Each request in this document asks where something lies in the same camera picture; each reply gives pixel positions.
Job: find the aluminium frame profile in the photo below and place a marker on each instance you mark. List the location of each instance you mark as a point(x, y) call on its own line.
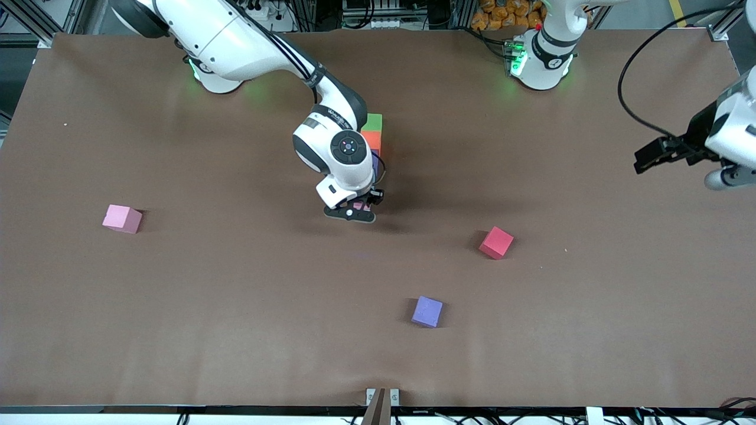
point(729, 20)
point(41, 18)

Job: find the pink foam cube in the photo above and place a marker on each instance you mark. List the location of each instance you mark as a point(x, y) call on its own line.
point(121, 218)
point(361, 206)

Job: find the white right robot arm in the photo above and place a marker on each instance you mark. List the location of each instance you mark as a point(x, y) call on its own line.
point(236, 41)

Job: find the orange foam cube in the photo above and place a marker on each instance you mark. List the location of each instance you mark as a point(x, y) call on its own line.
point(374, 141)

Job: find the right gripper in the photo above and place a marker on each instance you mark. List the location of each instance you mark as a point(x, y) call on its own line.
point(375, 195)

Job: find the red foam cube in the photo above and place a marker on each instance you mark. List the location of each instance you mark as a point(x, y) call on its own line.
point(496, 242)

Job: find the white power strip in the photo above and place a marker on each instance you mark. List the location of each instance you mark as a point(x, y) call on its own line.
point(263, 9)

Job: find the green foam cube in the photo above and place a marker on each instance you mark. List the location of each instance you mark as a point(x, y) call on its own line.
point(372, 122)

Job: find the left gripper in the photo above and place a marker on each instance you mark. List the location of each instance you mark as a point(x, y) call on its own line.
point(699, 133)

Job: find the purple foam cube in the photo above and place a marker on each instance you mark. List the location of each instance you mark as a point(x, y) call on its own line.
point(427, 311)
point(376, 165)

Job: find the brown wooden strip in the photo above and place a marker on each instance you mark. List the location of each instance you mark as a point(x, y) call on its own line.
point(375, 410)

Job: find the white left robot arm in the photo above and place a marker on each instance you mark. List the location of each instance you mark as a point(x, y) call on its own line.
point(549, 59)

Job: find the brown table cover sheet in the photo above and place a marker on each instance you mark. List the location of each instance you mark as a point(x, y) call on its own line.
point(590, 330)

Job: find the small metal bracket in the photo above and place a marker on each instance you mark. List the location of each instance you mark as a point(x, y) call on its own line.
point(394, 396)

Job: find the orange fruit bag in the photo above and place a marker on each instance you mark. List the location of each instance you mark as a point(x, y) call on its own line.
point(508, 15)

